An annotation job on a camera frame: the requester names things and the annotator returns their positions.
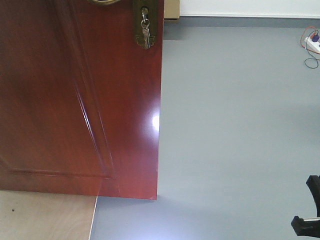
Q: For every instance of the plywood base platform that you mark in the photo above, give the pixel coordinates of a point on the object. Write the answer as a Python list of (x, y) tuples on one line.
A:
[(45, 216)]

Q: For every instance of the brown wooden door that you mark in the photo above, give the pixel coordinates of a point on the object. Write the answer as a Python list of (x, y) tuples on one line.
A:
[(79, 99)]

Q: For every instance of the brass door lock plate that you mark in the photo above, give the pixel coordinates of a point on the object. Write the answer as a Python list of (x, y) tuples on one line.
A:
[(152, 6)]

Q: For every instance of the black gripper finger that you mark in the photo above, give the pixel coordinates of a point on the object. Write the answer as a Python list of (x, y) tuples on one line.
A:
[(313, 183), (309, 227)]

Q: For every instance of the purple plug adapter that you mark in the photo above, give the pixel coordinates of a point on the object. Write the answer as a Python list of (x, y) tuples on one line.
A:
[(315, 38)]

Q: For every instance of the silver key bunch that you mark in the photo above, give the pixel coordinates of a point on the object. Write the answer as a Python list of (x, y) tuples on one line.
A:
[(145, 25)]

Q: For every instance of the white power strip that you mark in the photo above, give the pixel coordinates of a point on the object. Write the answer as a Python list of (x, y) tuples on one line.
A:
[(313, 46)]

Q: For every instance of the closed cardboard box 2# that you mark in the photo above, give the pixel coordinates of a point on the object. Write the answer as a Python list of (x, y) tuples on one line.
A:
[(171, 9)]

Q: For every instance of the brass door handle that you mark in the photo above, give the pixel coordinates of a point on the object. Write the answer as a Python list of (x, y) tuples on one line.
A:
[(103, 2)]

